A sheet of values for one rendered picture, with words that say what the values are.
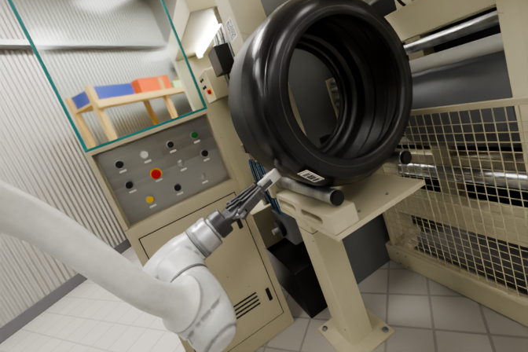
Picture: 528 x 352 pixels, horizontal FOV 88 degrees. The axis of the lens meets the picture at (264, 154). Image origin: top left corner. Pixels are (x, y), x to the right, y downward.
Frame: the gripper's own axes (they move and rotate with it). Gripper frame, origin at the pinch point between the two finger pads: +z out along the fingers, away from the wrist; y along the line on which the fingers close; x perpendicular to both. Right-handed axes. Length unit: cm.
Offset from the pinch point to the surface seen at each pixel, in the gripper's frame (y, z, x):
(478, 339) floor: -5, 31, 112
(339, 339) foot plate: 33, -10, 100
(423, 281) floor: 29, 44, 116
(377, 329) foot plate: 25, 6, 104
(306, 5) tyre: -11.2, 31.0, -33.0
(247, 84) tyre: -5.9, 8.2, -25.5
